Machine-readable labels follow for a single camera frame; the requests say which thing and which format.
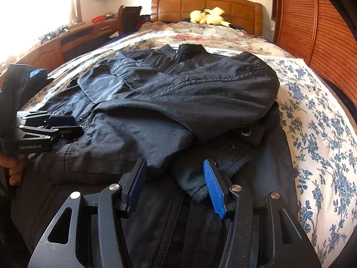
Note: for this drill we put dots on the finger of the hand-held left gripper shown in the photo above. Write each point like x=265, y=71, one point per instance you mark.
x=60, y=120
x=69, y=131

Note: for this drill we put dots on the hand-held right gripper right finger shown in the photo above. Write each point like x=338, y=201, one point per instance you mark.
x=213, y=189

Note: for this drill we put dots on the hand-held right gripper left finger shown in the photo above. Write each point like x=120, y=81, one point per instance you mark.
x=136, y=185

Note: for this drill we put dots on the black jacket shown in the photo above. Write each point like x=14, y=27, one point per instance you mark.
x=156, y=103

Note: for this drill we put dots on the person's left hand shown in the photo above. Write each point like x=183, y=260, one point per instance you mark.
x=15, y=170

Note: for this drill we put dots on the blue sweater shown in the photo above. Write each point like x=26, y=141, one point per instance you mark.
x=39, y=74

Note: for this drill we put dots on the wooden desk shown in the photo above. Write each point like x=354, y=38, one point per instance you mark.
x=44, y=53

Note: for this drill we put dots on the black metal tool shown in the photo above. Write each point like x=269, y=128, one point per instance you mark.
x=62, y=29
x=48, y=35

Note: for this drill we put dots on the wood-framed window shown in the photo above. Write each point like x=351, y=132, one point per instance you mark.
x=33, y=11

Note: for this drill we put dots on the red bowl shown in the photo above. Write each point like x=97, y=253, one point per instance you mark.
x=99, y=19

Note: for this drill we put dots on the dark wooden chair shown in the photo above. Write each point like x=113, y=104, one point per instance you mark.
x=129, y=16

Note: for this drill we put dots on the pink floral bedspread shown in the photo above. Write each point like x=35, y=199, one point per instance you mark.
x=209, y=36

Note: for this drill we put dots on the wooden bed headboard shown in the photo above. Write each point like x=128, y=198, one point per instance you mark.
x=173, y=8

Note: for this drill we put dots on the yellow plush toy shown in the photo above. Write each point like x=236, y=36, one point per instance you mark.
x=207, y=16

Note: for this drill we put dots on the wooden louvered wardrobe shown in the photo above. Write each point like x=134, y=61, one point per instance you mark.
x=301, y=19

